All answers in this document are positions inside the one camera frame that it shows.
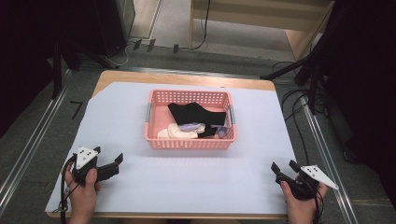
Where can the lavender sock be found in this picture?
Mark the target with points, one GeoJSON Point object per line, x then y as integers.
{"type": "Point", "coordinates": [190, 126]}

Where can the person's right hand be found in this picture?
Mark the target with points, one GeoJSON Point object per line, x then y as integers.
{"type": "Point", "coordinates": [297, 203]}

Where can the black metal stand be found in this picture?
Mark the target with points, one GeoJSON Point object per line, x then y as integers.
{"type": "Point", "coordinates": [57, 68]}

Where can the pink plastic basket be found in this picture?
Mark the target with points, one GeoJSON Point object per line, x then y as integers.
{"type": "Point", "coordinates": [158, 115]}

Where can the person's left hand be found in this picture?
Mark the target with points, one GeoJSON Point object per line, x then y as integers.
{"type": "Point", "coordinates": [82, 196]}

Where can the white table mat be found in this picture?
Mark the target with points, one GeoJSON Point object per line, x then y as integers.
{"type": "Point", "coordinates": [186, 180]}

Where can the light wooden shelf unit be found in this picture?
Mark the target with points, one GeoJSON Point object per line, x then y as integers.
{"type": "Point", "coordinates": [258, 26]}

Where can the black sock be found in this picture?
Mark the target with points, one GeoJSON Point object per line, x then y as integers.
{"type": "Point", "coordinates": [193, 113]}

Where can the metal floor rail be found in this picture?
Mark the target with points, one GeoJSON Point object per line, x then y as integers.
{"type": "Point", "coordinates": [29, 149]}
{"type": "Point", "coordinates": [330, 161]}

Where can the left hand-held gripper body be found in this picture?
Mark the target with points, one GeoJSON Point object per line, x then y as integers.
{"type": "Point", "coordinates": [84, 158]}

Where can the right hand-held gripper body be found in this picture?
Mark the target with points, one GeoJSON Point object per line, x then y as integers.
{"type": "Point", "coordinates": [306, 179]}

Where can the black tripod stand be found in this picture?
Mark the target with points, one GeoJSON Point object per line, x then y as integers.
{"type": "Point", "coordinates": [311, 68]}

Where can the dark cabinet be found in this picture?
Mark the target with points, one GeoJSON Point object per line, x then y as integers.
{"type": "Point", "coordinates": [118, 21]}

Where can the cream sock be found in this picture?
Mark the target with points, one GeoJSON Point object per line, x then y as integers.
{"type": "Point", "coordinates": [174, 132]}

